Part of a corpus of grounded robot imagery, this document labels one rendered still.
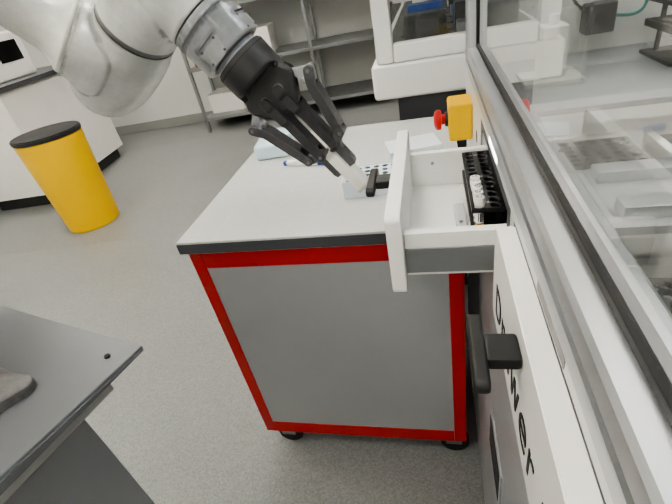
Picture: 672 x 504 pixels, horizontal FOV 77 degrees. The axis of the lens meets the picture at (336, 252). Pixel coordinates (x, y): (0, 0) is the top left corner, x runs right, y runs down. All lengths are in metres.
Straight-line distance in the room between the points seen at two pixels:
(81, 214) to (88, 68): 2.63
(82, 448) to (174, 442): 0.83
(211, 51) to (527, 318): 0.44
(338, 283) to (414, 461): 0.64
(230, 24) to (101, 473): 0.67
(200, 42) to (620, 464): 0.53
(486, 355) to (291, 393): 0.89
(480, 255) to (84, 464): 0.64
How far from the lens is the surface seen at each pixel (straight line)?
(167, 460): 1.56
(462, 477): 1.32
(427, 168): 0.73
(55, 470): 0.77
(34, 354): 0.78
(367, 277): 0.85
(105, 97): 0.70
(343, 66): 4.83
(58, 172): 3.16
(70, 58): 0.67
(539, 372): 0.31
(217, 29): 0.56
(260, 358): 1.11
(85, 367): 0.70
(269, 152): 1.21
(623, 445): 0.22
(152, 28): 0.60
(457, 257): 0.52
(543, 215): 0.34
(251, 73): 0.56
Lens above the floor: 1.16
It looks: 33 degrees down
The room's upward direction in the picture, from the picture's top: 12 degrees counter-clockwise
